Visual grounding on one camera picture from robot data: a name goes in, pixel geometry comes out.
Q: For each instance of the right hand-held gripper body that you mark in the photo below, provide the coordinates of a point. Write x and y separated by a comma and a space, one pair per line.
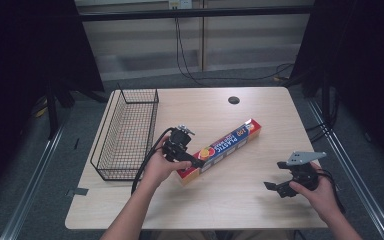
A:
302, 171

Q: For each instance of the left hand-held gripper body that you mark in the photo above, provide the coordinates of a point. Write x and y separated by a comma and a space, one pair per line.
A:
179, 139

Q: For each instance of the blue red plastic wrap box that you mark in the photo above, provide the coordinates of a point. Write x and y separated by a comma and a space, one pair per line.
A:
223, 148

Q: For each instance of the person's right hand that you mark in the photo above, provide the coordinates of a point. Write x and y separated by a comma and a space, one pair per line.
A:
321, 196

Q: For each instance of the person's left hand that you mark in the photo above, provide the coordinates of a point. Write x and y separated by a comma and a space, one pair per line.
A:
158, 168

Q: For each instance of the round black table grommet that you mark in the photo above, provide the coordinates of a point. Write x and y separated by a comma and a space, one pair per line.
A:
233, 100

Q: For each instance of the grey tape strip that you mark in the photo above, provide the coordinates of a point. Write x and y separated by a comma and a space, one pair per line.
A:
77, 191

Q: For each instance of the black curtain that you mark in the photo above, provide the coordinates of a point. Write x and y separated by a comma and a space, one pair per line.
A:
363, 66
30, 66

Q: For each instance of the black horizontal bar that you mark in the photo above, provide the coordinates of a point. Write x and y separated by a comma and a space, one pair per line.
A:
193, 13

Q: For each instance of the black metal stand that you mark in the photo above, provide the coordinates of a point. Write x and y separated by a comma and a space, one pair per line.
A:
52, 110

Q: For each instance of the metal floor rail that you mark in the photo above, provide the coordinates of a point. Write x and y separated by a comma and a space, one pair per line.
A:
356, 180
30, 186

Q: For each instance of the white wall outlet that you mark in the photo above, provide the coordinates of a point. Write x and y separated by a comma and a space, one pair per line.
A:
180, 3

